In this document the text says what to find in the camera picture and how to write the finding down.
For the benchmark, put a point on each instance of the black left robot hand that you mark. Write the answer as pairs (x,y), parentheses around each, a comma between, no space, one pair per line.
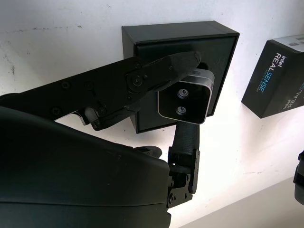
(299,180)

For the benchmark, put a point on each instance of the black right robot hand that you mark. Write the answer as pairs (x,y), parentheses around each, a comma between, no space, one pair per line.
(71,180)

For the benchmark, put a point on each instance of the black RealSense box lid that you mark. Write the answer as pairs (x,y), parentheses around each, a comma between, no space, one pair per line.
(270,80)

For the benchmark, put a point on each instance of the small silver depth camera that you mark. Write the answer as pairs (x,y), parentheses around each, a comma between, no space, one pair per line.
(183,102)

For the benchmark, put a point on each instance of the black camera box base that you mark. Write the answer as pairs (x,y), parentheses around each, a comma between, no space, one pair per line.
(166,33)

